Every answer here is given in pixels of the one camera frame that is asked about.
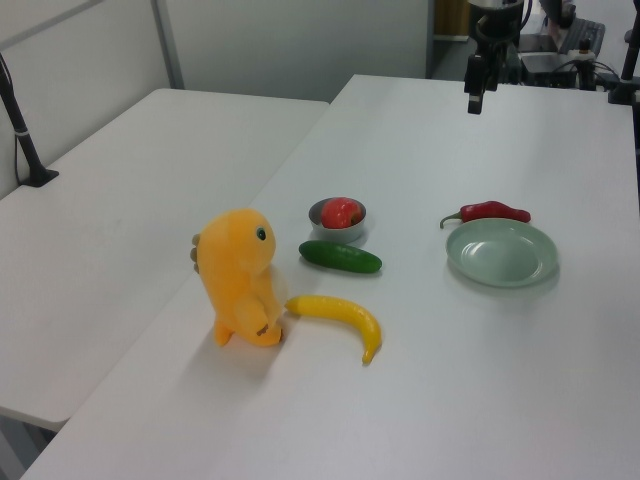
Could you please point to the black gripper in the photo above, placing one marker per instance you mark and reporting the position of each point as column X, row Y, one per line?
column 495, row 25

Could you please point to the red apple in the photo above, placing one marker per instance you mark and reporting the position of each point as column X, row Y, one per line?
column 340, row 212

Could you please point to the gray metal box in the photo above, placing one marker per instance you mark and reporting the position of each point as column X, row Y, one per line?
column 542, row 65

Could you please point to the yellow wooden board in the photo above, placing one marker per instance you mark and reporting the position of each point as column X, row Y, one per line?
column 450, row 17

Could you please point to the black keyboard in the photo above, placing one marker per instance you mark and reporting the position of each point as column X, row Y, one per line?
column 582, row 32

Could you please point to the red chili pepper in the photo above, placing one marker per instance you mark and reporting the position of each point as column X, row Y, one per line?
column 492, row 211

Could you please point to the black clamped stand pole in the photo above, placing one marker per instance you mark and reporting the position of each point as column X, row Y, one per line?
column 625, row 75

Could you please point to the pale green plate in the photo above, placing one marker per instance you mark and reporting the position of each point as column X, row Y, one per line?
column 500, row 252

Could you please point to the small gray bowl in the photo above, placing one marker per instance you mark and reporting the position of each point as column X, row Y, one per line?
column 340, row 235

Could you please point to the green cucumber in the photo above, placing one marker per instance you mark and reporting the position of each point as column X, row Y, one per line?
column 340, row 257

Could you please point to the yellow banana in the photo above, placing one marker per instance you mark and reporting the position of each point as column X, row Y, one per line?
column 350, row 312

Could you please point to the orange plush dinosaur toy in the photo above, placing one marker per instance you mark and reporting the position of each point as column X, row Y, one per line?
column 235, row 270

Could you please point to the gray partition post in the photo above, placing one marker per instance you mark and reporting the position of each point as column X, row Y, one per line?
column 167, row 40

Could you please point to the black camera stand pole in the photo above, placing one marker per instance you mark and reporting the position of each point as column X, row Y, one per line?
column 22, row 135

